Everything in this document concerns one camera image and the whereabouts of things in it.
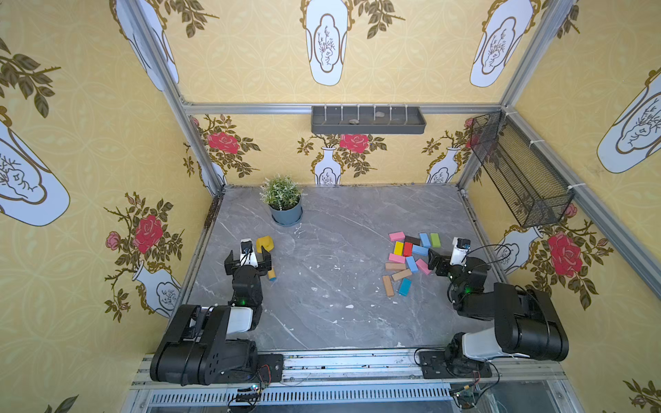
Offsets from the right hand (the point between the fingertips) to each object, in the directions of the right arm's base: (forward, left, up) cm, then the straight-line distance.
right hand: (443, 250), depth 92 cm
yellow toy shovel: (+3, +65, -4) cm, 65 cm away
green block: (+8, -1, -6) cm, 9 cm away
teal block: (-11, +13, -7) cm, 18 cm away
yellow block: (+3, +14, -6) cm, 16 cm away
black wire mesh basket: (+20, -24, +20) cm, 37 cm away
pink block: (+10, +14, -7) cm, 19 cm away
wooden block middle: (-7, +15, -6) cm, 17 cm away
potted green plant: (+14, +58, +11) cm, 61 cm away
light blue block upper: (+8, +4, -5) cm, 10 cm away
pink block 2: (-1, +15, -5) cm, 16 cm away
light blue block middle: (+2, +6, -5) cm, 8 cm away
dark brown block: (+9, +8, -8) cm, 14 cm away
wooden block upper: (-4, +16, -6) cm, 18 cm away
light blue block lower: (-2, +11, -5) cm, 12 cm away
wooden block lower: (-12, +20, -6) cm, 24 cm away
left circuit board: (-45, +61, -7) cm, 76 cm away
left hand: (-5, +67, +6) cm, 68 cm away
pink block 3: (-5, +7, -4) cm, 9 cm away
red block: (+3, +11, -4) cm, 12 cm away
